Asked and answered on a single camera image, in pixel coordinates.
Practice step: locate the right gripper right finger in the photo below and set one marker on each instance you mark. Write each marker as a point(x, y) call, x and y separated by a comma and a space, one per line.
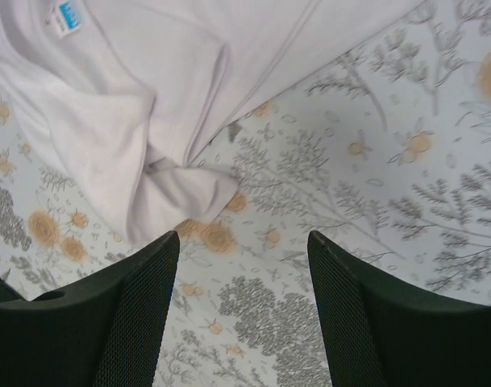
point(381, 331)

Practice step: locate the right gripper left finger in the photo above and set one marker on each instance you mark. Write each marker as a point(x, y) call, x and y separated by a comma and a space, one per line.
point(103, 330)

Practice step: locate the white t shirt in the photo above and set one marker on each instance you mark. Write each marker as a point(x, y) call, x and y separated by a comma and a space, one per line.
point(121, 96)

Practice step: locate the floral tablecloth mat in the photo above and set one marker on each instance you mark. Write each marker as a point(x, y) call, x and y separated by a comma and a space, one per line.
point(386, 150)

